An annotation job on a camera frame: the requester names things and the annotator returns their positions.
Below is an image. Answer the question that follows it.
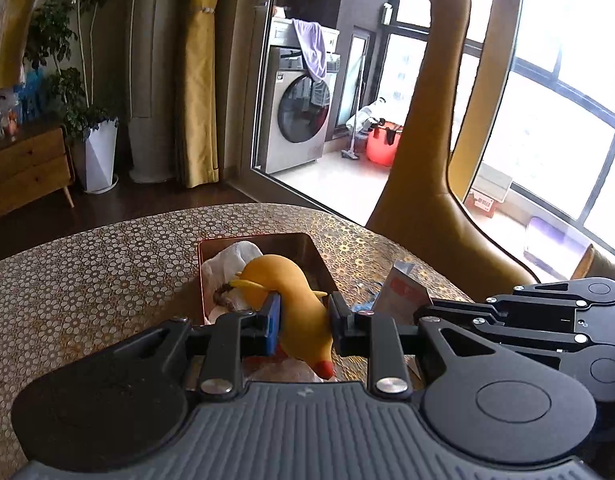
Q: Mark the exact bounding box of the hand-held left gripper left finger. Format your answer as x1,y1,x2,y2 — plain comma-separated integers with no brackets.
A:
138,292,284,397

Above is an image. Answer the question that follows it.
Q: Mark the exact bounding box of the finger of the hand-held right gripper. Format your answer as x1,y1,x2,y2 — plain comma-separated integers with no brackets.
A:
470,316,589,357
415,280,589,319

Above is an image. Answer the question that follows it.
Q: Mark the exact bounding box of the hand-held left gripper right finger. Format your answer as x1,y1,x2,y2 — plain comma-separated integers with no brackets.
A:
329,291,488,397

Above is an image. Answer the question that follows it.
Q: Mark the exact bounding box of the yellow rubber chicken toy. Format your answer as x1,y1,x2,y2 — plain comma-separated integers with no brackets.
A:
236,254,337,380

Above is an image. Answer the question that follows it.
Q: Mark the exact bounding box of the blue face mask packet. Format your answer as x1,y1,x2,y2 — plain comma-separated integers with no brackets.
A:
350,282,388,313

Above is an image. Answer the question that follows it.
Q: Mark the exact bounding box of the clear plastic bag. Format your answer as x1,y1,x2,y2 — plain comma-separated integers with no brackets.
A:
245,357,323,385

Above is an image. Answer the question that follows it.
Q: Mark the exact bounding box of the dark scrunchie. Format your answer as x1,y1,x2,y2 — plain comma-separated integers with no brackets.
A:
215,282,246,308

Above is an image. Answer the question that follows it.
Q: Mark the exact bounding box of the white pink sachet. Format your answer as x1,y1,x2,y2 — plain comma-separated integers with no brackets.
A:
375,260,433,321

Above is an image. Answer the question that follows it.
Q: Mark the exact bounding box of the white cloth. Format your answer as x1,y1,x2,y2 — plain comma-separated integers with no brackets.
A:
202,241,264,321

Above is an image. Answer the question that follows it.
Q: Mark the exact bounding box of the cardboard box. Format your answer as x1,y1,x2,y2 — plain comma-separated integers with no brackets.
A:
463,167,513,217

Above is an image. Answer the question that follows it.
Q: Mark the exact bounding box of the patterned tablecloth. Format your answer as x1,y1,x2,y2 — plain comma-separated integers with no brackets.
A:
0,202,475,461

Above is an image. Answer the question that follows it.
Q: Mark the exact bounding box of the red bucket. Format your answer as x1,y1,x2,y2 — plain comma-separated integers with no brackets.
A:
366,122,405,167

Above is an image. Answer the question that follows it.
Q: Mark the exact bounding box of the silver washing machine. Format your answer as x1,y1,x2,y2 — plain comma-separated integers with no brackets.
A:
265,17,341,175

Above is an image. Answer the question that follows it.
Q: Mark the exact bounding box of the white planter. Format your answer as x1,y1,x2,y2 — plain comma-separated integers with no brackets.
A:
84,117,120,195

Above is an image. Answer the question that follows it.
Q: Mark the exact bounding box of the purple towel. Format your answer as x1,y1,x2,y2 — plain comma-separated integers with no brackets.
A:
292,19,328,81

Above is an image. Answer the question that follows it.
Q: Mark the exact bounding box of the standing air conditioner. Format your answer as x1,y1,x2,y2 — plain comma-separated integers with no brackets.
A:
128,0,186,183

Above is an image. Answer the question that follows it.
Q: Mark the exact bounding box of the wooden cabinet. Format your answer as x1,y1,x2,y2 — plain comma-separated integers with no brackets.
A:
0,121,77,217

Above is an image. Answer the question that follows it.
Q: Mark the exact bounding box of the blue toy figure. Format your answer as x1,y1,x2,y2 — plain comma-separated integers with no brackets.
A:
15,70,48,121

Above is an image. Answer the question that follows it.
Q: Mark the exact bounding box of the toy display box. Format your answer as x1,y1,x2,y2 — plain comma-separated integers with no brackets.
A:
0,89,21,141

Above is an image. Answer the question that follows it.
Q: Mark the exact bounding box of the green potted plant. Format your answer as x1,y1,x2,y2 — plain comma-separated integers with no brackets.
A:
20,0,121,143

